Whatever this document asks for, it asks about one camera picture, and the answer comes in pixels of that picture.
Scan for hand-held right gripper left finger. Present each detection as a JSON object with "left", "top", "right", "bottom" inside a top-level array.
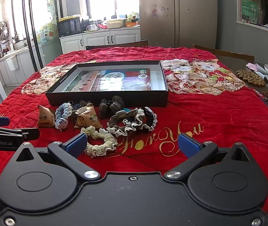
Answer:
[{"left": 15, "top": 133, "right": 101, "bottom": 182}]

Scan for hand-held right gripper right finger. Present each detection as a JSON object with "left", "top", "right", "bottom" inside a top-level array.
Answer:
[{"left": 164, "top": 133, "right": 251, "bottom": 182}]

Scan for brown paper snack packet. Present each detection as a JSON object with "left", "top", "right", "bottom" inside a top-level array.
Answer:
[
  {"left": 74, "top": 104, "right": 102, "bottom": 129},
  {"left": 37, "top": 105, "right": 55, "bottom": 128}
]

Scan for blue crochet scrunchie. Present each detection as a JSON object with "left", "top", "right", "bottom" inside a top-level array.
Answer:
[{"left": 54, "top": 103, "right": 74, "bottom": 131}]

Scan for black scrunchie with cream edge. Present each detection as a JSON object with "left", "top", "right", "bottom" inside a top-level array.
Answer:
[{"left": 134, "top": 107, "right": 158, "bottom": 131}]

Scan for shallow black cardboard box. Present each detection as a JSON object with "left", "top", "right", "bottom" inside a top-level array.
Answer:
[{"left": 45, "top": 60, "right": 169, "bottom": 107}]

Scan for teal binder clip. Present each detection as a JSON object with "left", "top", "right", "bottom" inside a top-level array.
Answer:
[{"left": 115, "top": 108, "right": 131, "bottom": 116}]

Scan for brown fuzzy clip pair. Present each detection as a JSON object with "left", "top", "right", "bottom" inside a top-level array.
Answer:
[{"left": 98, "top": 96, "right": 125, "bottom": 119}]

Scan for brown and cream crochet scrunchie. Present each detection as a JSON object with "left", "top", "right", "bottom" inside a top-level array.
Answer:
[{"left": 107, "top": 109, "right": 147, "bottom": 137}]

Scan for red quilted blanket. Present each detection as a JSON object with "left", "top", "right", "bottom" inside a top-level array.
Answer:
[{"left": 0, "top": 47, "right": 268, "bottom": 217}]

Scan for white hanging bin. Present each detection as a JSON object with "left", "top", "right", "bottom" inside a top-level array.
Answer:
[{"left": 6, "top": 55, "right": 19, "bottom": 71}]

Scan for wooden bead trivet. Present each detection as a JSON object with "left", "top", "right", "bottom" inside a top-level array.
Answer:
[{"left": 236, "top": 69, "right": 266, "bottom": 87}]

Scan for stainless steel pots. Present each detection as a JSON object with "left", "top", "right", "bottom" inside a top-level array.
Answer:
[{"left": 0, "top": 21, "right": 9, "bottom": 37}]

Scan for dark wooden chair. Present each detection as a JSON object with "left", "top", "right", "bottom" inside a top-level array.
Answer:
[{"left": 192, "top": 44, "right": 255, "bottom": 64}]

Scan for pink and white cloth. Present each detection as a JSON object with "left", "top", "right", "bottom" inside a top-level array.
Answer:
[{"left": 246, "top": 62, "right": 268, "bottom": 84}]

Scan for white kitchen cabinet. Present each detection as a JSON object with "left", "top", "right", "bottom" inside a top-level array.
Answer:
[{"left": 60, "top": 28, "right": 141, "bottom": 53}]

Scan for black microwave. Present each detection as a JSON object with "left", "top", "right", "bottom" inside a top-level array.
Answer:
[{"left": 57, "top": 17, "right": 82, "bottom": 37}]

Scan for yellow cloth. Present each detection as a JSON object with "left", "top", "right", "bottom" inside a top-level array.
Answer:
[{"left": 59, "top": 15, "right": 81, "bottom": 21}]

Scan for cream plastic container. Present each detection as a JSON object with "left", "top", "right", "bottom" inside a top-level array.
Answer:
[{"left": 107, "top": 19, "right": 125, "bottom": 29}]

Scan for steel refrigerator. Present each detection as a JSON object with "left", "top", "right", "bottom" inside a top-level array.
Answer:
[{"left": 138, "top": 0, "right": 218, "bottom": 50}]

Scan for green poster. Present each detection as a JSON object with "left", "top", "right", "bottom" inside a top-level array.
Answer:
[{"left": 241, "top": 0, "right": 260, "bottom": 23}]

